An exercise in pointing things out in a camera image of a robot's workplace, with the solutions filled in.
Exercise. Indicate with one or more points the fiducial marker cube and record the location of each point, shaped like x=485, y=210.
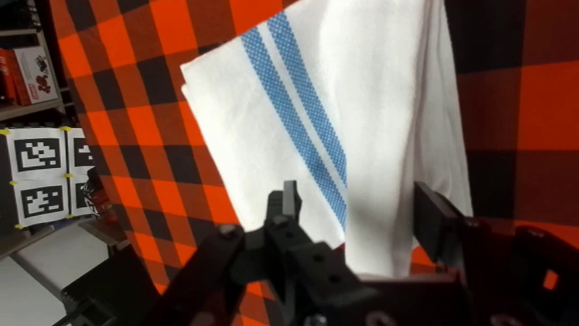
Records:
x=49, y=167

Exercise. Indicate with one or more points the white towel with blue stripes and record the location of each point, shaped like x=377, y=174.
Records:
x=351, y=100

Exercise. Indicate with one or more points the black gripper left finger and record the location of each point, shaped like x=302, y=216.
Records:
x=284, y=208

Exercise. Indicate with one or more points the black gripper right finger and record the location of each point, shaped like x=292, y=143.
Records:
x=442, y=230

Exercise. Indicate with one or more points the orange black checkered tablecloth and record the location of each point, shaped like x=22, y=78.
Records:
x=518, y=87

